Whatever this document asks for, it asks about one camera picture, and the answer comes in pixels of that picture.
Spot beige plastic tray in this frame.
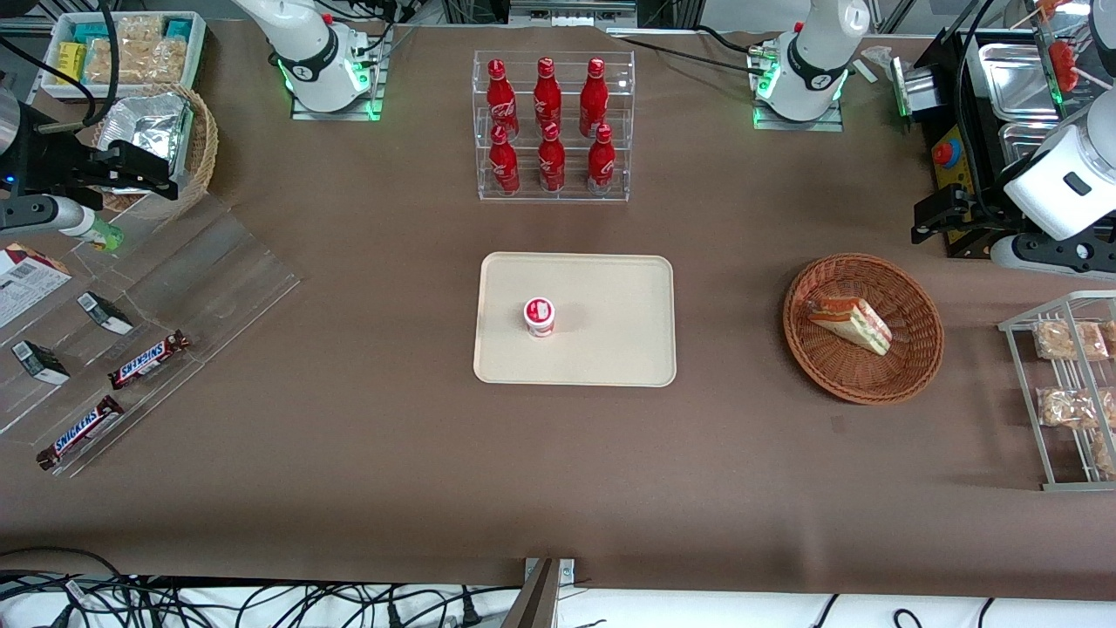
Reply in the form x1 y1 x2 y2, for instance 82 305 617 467
473 252 677 387

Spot clear acrylic bottle rack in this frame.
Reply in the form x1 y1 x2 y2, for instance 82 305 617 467
473 50 636 203

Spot red cola bottle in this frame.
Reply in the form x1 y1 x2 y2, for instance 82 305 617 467
587 124 617 195
534 58 563 132
487 59 521 140
580 58 609 138
488 125 522 196
538 122 568 193

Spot black food warmer case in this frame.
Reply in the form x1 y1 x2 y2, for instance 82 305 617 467
911 24 1116 260

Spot light wicker basket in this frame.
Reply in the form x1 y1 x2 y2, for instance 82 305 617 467
91 83 219 221

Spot tangled black cables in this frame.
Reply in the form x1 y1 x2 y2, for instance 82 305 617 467
0 546 489 628

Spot clear bagged snack pack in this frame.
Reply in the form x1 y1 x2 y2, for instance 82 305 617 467
85 15 189 85

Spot metal table bracket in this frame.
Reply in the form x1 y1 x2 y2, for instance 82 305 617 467
504 557 577 628

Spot red skewered food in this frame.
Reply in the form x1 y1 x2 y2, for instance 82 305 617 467
1048 39 1084 93

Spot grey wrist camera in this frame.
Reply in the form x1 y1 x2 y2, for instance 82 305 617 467
0 195 95 238
990 232 1116 279

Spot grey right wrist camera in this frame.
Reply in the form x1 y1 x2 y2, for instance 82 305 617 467
0 195 95 238

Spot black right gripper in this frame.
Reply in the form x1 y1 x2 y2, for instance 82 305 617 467
19 129 180 202

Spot red white printed carton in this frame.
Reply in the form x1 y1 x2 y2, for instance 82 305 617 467
0 242 74 329

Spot yellow emergency stop box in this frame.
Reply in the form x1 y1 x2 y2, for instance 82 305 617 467
931 122 979 247

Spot white plastic bin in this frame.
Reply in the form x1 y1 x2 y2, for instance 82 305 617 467
39 10 208 99

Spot clear acrylic display stand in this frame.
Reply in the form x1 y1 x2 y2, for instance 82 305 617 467
0 194 303 479

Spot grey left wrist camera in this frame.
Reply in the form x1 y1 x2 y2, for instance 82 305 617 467
990 232 1116 279

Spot small steel tray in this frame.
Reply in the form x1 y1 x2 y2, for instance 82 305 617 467
997 121 1070 172

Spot triangle sandwich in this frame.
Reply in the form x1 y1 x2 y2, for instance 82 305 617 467
803 297 894 357

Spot grey wire rack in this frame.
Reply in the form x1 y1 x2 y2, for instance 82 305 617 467
997 290 1116 493

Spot small black white box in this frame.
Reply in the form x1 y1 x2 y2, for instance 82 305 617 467
77 291 135 336
11 340 71 386

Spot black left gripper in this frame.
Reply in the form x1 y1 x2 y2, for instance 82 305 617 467
912 184 1012 256

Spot brown wicker basket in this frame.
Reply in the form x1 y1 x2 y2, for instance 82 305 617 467
782 253 945 406

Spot snickers chocolate bar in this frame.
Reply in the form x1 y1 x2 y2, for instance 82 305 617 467
108 330 191 390
36 395 126 472

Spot grey box with green light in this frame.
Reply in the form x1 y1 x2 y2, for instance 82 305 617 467
889 57 939 119

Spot crumpled clear wrapper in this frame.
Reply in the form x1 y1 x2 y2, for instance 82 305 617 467
856 45 896 85

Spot metal base plate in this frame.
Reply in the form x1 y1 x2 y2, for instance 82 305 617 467
752 35 846 133
289 24 386 122

